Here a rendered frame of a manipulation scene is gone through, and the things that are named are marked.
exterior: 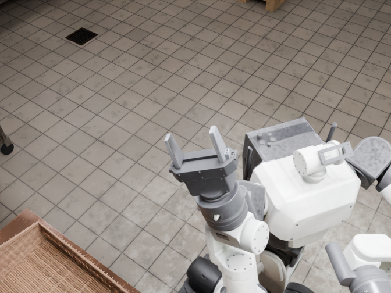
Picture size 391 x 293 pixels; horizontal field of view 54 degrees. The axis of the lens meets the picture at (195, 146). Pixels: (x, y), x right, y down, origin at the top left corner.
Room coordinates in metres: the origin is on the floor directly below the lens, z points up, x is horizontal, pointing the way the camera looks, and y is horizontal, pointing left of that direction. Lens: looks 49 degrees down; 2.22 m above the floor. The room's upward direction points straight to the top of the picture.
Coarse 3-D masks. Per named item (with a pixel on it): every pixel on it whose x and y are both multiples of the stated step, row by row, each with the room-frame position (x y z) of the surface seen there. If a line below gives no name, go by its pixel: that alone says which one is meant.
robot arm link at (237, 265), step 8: (208, 232) 0.39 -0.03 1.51; (208, 240) 0.38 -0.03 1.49; (208, 248) 0.37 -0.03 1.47; (216, 248) 0.37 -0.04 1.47; (224, 248) 0.38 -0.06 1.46; (232, 248) 0.38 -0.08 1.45; (216, 256) 0.36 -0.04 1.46; (224, 256) 0.36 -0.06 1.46; (232, 256) 0.37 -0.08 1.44; (240, 256) 0.37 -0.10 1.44; (248, 256) 0.37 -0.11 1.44; (216, 264) 0.35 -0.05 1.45; (224, 264) 0.34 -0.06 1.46; (232, 264) 0.35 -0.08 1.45; (240, 264) 0.34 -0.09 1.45; (248, 264) 0.34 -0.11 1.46; (224, 272) 0.33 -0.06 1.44; (232, 272) 0.32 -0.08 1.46; (240, 272) 0.32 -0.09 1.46; (248, 272) 0.33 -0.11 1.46; (240, 280) 0.31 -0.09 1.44
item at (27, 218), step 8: (16, 216) 0.98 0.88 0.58; (24, 216) 0.98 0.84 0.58; (32, 216) 0.98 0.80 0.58; (8, 224) 0.93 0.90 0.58; (16, 224) 0.93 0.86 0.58; (24, 224) 0.93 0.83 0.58; (48, 224) 0.93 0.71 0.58; (0, 232) 0.89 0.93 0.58; (8, 232) 0.89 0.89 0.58; (16, 232) 0.89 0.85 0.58; (56, 232) 0.89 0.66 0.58; (0, 240) 0.85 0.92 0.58; (56, 248) 0.81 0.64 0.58; (80, 248) 0.81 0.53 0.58; (88, 256) 0.77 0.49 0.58; (96, 264) 0.73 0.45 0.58; (104, 272) 0.70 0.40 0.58; (112, 272) 0.70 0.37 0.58; (16, 280) 0.66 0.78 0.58; (72, 280) 0.66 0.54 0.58; (120, 280) 0.66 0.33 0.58; (16, 288) 0.62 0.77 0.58; (128, 288) 0.62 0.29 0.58
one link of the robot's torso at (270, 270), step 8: (304, 248) 0.65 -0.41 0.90; (264, 256) 0.58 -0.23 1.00; (272, 256) 0.57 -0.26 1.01; (264, 264) 0.57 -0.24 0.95; (272, 264) 0.56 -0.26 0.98; (280, 264) 0.55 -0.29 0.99; (296, 264) 0.60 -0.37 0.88; (264, 272) 0.57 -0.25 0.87; (272, 272) 0.55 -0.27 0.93; (280, 272) 0.54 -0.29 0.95; (288, 272) 0.57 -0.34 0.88; (264, 280) 0.59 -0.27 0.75; (272, 280) 0.55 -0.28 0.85; (280, 280) 0.53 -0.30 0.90; (288, 280) 0.54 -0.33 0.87; (272, 288) 0.57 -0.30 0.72; (280, 288) 0.55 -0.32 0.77
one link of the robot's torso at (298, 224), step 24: (264, 144) 0.73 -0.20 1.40; (288, 144) 0.73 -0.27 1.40; (312, 144) 0.73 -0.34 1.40; (264, 168) 0.64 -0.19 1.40; (288, 168) 0.64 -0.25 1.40; (336, 168) 0.64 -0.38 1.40; (288, 192) 0.56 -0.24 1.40; (312, 192) 0.56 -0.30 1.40; (336, 192) 0.57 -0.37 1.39; (264, 216) 0.56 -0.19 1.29; (288, 216) 0.51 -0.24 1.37; (312, 216) 0.52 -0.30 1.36; (336, 216) 0.55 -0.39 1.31; (288, 240) 0.50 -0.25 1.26; (312, 240) 0.54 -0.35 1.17
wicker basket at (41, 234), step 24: (24, 240) 0.79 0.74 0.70; (48, 240) 0.85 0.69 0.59; (0, 264) 0.69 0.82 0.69; (24, 264) 0.73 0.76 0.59; (48, 264) 0.73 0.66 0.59; (72, 264) 0.73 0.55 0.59; (0, 288) 0.62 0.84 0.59; (24, 288) 0.62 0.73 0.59; (48, 288) 0.62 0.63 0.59; (72, 288) 0.62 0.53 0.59; (96, 288) 0.62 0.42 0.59; (120, 288) 0.57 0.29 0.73
